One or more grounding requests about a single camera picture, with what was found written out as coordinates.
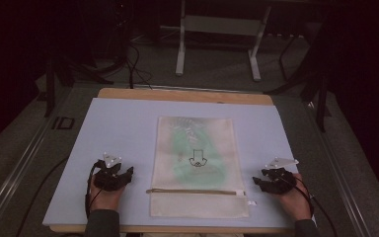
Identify white metal stand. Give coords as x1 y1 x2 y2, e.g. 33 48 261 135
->
175 0 273 83

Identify beige zippered mesh bag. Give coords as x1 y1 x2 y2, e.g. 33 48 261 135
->
146 116 259 219

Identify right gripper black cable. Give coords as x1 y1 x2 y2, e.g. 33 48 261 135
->
275 176 339 237

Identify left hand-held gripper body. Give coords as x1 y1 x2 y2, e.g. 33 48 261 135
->
93 151 128 193

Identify light blue table mat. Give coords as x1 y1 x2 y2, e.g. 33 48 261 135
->
41 97 300 229

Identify black background cables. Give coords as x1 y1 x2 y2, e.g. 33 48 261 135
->
105 39 154 91

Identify black stand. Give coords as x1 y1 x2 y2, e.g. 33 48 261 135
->
265 19 334 134
42 48 115 119

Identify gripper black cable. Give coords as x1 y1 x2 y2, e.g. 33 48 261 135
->
84 160 104 219
275 176 339 237

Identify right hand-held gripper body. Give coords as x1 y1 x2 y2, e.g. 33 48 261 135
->
262 156 300 196

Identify wooden table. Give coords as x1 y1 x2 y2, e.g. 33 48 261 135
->
48 87 295 235

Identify black floor cable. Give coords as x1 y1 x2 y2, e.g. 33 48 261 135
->
14 156 71 237

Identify metal floor rail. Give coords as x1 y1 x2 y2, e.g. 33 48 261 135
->
304 98 378 237
0 95 67 237

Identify green item inside bag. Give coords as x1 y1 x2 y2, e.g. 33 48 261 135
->
172 123 227 186

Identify black rectangular floor frame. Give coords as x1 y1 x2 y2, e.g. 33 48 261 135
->
50 116 76 130

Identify person's left hand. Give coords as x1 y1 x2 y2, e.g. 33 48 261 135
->
88 173 126 212

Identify person's right hand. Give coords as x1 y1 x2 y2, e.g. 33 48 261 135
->
275 173 312 222

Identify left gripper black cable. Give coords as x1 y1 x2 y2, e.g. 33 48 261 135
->
84 160 104 219

